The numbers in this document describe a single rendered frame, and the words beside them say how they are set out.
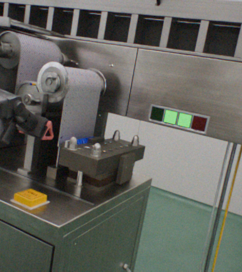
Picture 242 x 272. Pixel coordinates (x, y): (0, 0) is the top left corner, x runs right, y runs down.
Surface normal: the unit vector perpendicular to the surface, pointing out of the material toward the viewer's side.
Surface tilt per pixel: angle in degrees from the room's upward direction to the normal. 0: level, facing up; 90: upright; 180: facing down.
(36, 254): 90
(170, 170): 90
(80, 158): 90
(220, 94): 90
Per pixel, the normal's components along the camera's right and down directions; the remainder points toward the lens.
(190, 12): -0.47, 0.09
